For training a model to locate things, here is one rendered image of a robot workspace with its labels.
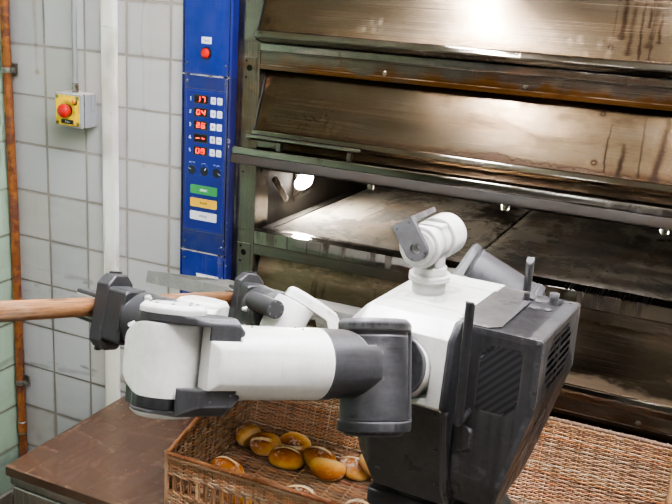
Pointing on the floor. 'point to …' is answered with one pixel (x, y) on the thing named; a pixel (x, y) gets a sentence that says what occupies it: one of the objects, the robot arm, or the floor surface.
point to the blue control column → (210, 10)
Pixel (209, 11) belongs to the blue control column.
